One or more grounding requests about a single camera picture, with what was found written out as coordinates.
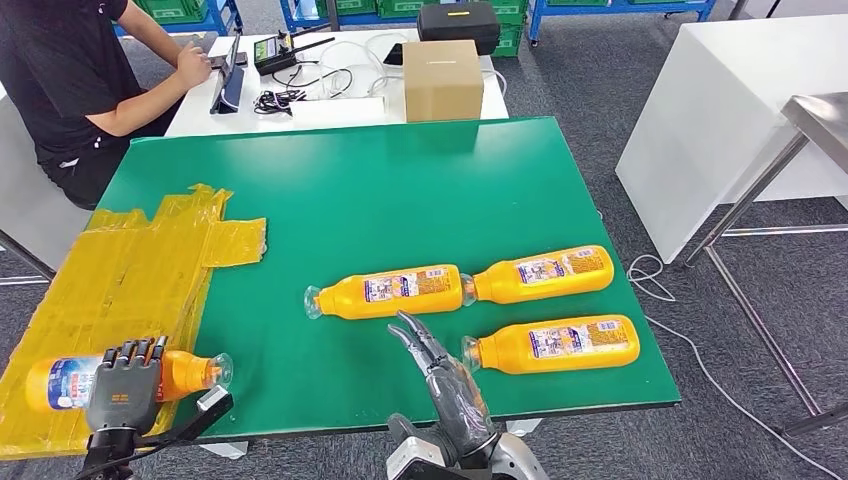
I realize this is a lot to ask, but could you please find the black cable bundle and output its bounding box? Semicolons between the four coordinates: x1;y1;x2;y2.
253;89;307;117

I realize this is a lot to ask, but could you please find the white cabinet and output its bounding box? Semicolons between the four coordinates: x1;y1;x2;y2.
614;13;848;265

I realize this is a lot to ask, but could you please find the tablet in dark case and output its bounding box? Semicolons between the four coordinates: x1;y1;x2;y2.
209;29;246;116

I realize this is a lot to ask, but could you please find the white desk cable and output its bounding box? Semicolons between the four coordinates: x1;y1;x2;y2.
317;29;409;101

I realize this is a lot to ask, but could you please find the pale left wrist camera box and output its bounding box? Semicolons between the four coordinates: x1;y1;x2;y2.
142;386;234;446

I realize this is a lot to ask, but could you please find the white floor cable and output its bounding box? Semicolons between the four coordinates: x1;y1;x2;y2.
625;253;848;480

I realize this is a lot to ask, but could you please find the white flat box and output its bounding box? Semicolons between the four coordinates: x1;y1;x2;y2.
289;95;389;128

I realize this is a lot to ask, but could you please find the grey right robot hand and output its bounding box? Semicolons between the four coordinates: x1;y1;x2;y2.
387;311;499;459

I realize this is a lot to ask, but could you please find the brown cardboard box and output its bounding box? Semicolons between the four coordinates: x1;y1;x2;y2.
402;39;486;124

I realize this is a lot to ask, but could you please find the person's right hand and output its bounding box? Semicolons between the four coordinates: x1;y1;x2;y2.
173;42;213;94

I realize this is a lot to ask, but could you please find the black carrying case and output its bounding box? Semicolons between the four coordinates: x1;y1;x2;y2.
415;1;502;58

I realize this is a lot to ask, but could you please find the person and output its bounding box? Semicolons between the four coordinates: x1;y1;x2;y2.
0;0;213;212

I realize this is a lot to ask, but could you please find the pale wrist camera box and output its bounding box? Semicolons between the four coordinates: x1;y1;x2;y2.
142;386;234;446
386;413;458;480

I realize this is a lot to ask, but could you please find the steel frame table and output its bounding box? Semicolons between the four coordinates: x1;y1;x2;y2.
682;92;848;439

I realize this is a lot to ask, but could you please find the orange detergent bottle clear cap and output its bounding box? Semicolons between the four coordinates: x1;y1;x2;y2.
25;349;234;413
303;264;465;322
461;314;642;377
461;245;615;306

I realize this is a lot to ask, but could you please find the black remote controller with antennas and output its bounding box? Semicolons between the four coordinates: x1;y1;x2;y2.
253;29;337;76

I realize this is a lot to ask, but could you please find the black looped desk cable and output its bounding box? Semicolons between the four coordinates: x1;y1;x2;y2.
271;62;356;101

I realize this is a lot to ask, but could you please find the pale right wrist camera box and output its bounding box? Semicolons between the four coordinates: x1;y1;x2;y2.
386;413;458;480

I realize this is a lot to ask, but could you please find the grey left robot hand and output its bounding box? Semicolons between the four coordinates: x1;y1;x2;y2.
84;336;170;435

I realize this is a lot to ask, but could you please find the yellow taped flattened cardboard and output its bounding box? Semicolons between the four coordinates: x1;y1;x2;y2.
0;184;268;462

